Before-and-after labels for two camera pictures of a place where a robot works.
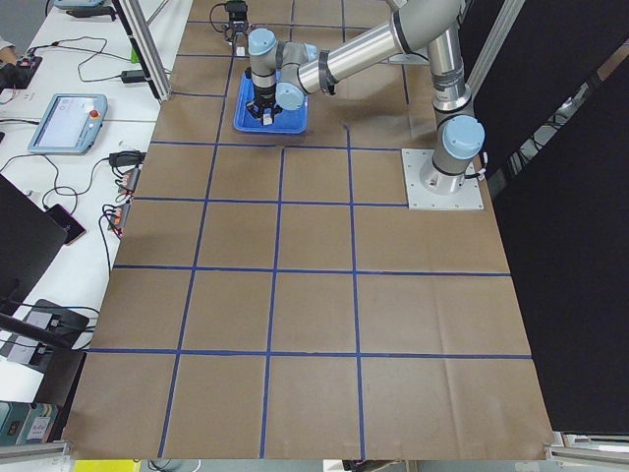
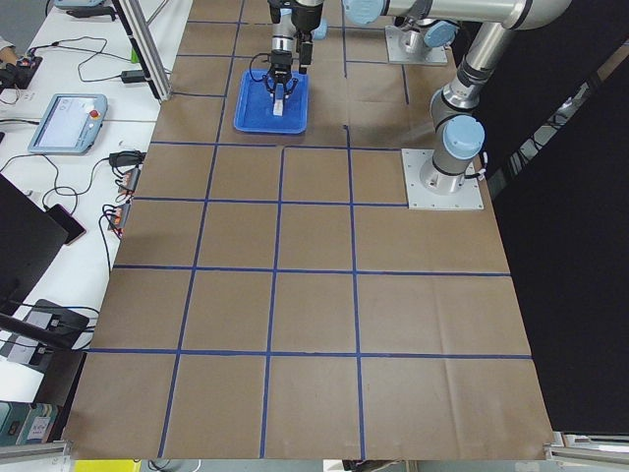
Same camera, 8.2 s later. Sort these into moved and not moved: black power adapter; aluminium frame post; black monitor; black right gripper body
Moved: black right gripper body
Not moved: black monitor; black power adapter; aluminium frame post
